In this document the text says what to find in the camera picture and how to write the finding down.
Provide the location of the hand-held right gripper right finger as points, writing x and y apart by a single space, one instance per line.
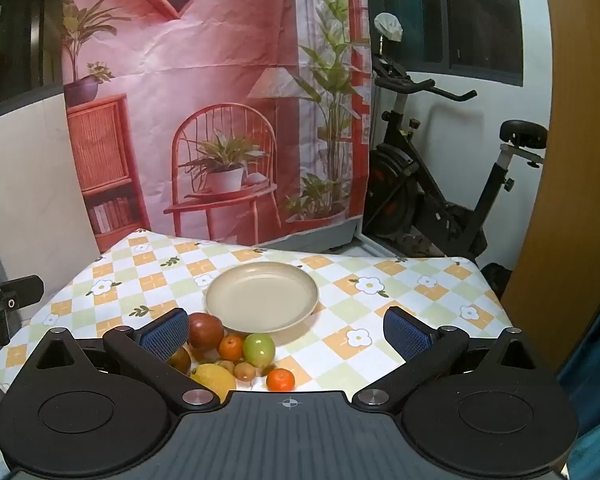
407 335

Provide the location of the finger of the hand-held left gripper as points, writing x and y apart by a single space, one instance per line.
15 292

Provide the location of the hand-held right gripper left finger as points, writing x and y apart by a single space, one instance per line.
165 335

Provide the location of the dark red apple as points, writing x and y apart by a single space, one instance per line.
181 361

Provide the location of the light red apple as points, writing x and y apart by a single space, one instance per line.
205 331

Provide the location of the orange tangerine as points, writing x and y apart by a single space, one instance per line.
280 380
231 348

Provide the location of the green apple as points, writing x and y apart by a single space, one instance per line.
258 350

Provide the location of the beige round plate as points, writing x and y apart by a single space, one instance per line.
260 292

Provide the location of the checkered flower tablecloth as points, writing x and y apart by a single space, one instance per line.
360 360

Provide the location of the yellow lemon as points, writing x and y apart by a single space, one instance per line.
212 380

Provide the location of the small brown kiwi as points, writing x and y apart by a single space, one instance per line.
225 365

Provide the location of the black exercise bike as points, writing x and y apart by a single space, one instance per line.
430 210

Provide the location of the blue curtain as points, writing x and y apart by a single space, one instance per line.
595 385

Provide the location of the wooden door panel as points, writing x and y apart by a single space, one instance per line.
580 160

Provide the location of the dark window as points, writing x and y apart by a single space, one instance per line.
20 35
455 10

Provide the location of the pink printed backdrop cloth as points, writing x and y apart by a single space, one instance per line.
205 60

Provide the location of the white plastic bag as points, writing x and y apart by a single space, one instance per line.
387 25

